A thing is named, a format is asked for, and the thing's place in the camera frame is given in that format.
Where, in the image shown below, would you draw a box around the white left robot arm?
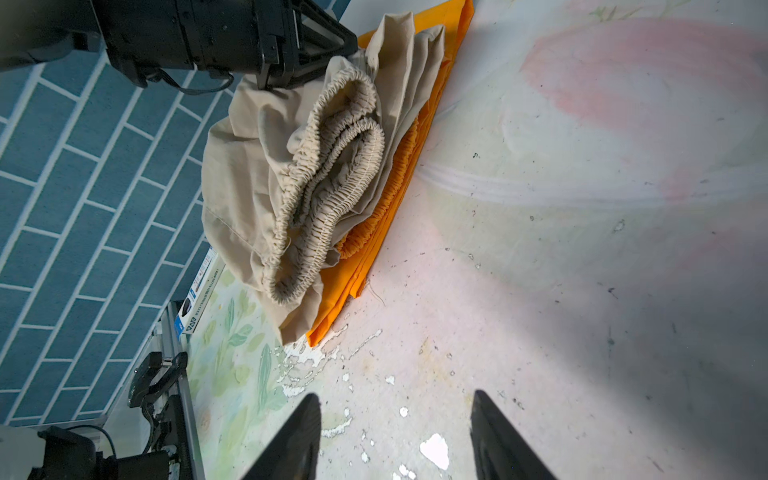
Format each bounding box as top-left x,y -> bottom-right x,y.
1,0 -> 358,90

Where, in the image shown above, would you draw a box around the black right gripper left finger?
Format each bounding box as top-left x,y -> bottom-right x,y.
242,393 -> 322,480

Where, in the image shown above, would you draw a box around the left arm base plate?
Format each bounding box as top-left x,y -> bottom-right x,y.
26,392 -> 193,480

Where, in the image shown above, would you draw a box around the black device beside left base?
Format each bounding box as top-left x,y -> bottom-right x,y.
128,351 -> 188,408

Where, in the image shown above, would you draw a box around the aluminium front rail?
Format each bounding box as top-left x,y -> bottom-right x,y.
159,301 -> 206,480

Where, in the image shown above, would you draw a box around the orange shorts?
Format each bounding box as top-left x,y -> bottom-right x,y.
306,0 -> 474,348

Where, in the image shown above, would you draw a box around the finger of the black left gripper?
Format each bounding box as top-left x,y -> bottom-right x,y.
281,1 -> 358,88

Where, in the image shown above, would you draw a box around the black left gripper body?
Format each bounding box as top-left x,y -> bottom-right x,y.
91,0 -> 291,88

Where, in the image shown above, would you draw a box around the beige shorts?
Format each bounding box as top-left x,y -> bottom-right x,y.
202,14 -> 447,344

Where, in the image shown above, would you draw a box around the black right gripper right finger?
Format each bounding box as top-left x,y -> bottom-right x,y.
470,390 -> 556,480

